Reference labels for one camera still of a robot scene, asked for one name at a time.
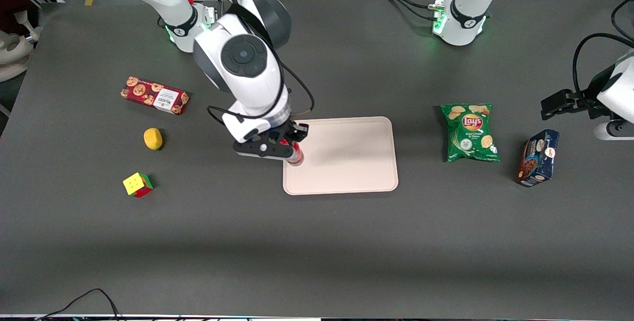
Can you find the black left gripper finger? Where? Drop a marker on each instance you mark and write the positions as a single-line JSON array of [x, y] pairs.
[[554, 103]]

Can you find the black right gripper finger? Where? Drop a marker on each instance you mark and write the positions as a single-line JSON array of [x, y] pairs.
[[298, 132], [262, 149]]

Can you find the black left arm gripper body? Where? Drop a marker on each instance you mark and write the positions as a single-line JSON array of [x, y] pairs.
[[587, 99]]

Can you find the small red can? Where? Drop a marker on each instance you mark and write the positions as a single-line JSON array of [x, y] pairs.
[[296, 158]]

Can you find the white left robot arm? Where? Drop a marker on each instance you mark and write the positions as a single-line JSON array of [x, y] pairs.
[[463, 14]]

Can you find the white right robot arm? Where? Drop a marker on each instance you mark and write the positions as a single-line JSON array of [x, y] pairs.
[[247, 78]]

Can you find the cream plastic tray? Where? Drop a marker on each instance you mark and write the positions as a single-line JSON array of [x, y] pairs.
[[346, 157]]

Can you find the dark blue cookie box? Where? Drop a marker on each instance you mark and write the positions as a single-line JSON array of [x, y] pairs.
[[539, 157]]

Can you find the green Lays chips bag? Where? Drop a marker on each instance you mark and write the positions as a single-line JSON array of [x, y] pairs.
[[470, 133]]

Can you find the yellow toy lemon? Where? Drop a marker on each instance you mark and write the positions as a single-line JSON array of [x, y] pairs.
[[152, 139]]

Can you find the red Walkers cookie box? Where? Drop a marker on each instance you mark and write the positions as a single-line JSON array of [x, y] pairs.
[[153, 95]]

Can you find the multicoloured puzzle cube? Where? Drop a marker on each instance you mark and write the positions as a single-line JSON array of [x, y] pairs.
[[134, 184]]

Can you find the white curved object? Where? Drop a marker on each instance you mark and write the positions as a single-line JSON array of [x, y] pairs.
[[15, 51]]

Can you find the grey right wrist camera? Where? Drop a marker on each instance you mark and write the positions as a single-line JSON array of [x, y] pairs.
[[238, 128]]

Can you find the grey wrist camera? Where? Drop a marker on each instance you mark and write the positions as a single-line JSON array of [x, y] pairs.
[[614, 130], [238, 128]]

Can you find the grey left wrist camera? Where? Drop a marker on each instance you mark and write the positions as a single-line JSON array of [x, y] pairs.
[[614, 130]]

